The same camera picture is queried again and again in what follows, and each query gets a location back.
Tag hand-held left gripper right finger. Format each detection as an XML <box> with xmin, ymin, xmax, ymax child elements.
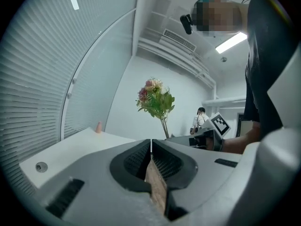
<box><xmin>151</xmin><ymin>138</ymin><xmax>244</xmax><ymax>222</ymax></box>

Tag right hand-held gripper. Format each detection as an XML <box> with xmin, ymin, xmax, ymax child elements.
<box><xmin>165</xmin><ymin>112</ymin><xmax>232</xmax><ymax>152</ymax></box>

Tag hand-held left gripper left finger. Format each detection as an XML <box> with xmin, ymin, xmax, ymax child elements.
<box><xmin>35</xmin><ymin>138</ymin><xmax>170</xmax><ymax>226</ymax></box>

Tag artificial flowers bouquet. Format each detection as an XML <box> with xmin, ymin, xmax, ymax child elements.
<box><xmin>135</xmin><ymin>77</ymin><xmax>175</xmax><ymax>139</ymax></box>

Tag person's right forearm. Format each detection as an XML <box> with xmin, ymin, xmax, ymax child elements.
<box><xmin>222</xmin><ymin>122</ymin><xmax>262</xmax><ymax>154</ymax></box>

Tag white ceiling pipes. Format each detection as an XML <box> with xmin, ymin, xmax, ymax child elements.
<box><xmin>138</xmin><ymin>20</ymin><xmax>246</xmax><ymax>109</ymax></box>

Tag ceiling air vent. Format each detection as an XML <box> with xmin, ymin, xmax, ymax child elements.
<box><xmin>163</xmin><ymin>29</ymin><xmax>198</xmax><ymax>52</ymax></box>

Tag ceiling light panel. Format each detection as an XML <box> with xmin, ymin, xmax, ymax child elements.
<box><xmin>214</xmin><ymin>31</ymin><xmax>248</xmax><ymax>54</ymax></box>

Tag person's black shirt torso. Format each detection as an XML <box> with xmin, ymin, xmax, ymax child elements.
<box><xmin>243</xmin><ymin>0</ymin><xmax>301</xmax><ymax>140</ymax></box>

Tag person's head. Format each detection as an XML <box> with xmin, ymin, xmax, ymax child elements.
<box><xmin>192</xmin><ymin>0</ymin><xmax>250</xmax><ymax>38</ymax></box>

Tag grey cable grommet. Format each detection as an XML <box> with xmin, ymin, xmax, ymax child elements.
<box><xmin>35</xmin><ymin>161</ymin><xmax>48</xmax><ymax>173</ymax></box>

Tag black head camera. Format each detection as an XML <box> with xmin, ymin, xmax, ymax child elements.
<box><xmin>179</xmin><ymin>13</ymin><xmax>195</xmax><ymax>35</ymax></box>

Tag glass wall with blinds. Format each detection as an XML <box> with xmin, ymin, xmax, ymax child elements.
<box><xmin>0</xmin><ymin>0</ymin><xmax>140</xmax><ymax>197</ymax></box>

